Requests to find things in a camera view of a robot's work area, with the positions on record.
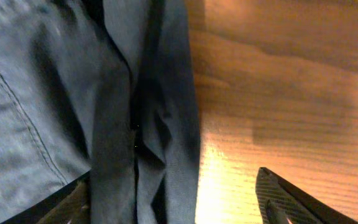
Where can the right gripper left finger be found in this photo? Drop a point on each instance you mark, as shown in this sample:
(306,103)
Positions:
(69,205)

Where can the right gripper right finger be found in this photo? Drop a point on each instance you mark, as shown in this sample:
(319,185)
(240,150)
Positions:
(281,202)

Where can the navy blue shorts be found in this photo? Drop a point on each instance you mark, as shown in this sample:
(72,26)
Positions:
(104,87)

